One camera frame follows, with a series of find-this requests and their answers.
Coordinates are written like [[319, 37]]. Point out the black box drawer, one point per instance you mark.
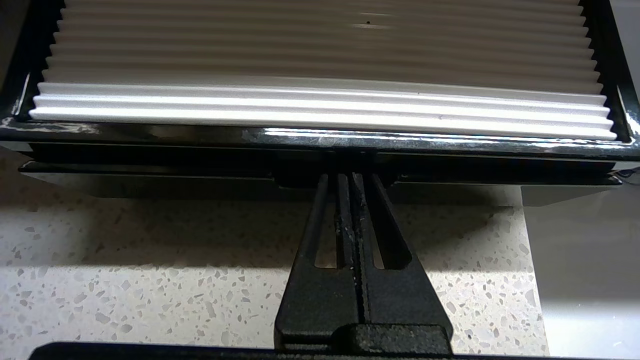
[[150, 172]]

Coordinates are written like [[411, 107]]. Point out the black amenity box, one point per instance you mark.
[[150, 132]]

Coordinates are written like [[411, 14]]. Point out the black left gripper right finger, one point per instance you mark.
[[395, 300]]

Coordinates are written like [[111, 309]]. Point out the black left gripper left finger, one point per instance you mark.
[[320, 300]]

